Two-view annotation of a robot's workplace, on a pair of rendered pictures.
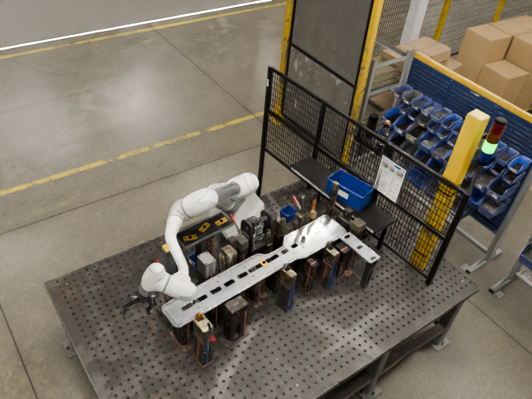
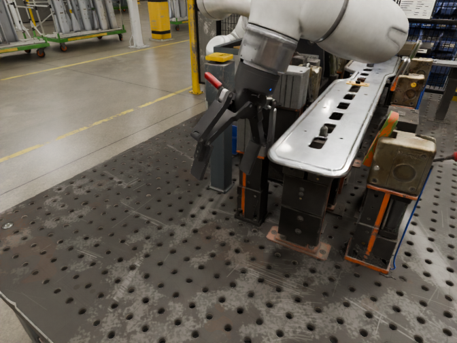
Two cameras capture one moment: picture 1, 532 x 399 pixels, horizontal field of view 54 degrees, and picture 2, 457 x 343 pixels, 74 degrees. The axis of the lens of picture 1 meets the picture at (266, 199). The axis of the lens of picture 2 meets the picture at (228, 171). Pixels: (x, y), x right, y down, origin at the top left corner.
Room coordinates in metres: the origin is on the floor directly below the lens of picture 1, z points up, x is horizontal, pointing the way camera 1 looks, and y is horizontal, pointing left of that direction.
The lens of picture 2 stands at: (1.24, 0.80, 1.34)
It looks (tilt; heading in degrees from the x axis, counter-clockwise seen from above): 32 degrees down; 343
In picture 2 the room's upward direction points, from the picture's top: straight up
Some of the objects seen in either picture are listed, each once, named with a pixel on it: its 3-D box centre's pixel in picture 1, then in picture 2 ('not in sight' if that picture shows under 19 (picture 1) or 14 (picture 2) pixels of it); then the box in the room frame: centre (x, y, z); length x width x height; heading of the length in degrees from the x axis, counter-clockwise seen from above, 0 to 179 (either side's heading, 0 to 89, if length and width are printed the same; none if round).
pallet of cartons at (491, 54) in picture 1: (507, 72); not in sight; (6.40, -2.94, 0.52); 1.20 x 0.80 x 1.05; 126
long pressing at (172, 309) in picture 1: (262, 265); (358, 86); (2.20, -0.02, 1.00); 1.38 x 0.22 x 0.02; 134
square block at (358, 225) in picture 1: (354, 240); (398, 75); (2.64, -0.66, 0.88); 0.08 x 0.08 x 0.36; 44
